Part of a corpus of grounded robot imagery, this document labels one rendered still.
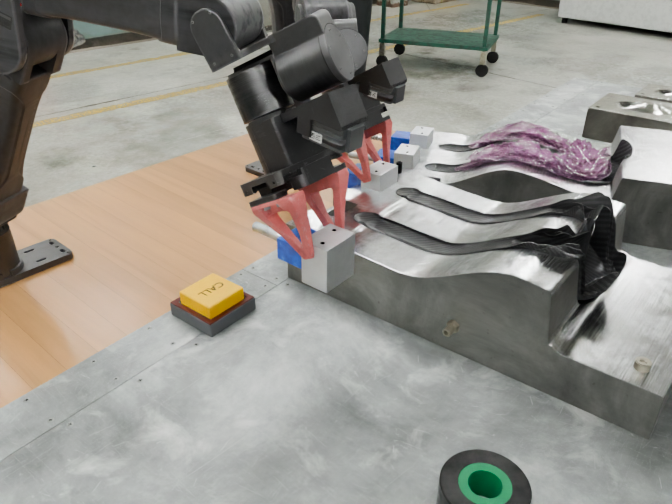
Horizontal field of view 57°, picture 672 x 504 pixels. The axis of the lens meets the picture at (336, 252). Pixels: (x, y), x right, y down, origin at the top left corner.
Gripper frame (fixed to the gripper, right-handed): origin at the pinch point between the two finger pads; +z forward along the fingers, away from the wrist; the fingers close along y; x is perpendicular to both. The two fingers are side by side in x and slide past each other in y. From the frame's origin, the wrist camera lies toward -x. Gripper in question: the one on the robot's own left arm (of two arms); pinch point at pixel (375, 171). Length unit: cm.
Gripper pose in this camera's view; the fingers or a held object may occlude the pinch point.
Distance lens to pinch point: 97.4
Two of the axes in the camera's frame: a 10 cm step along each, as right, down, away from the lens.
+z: 4.0, 9.0, 1.9
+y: 6.1, -4.1, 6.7
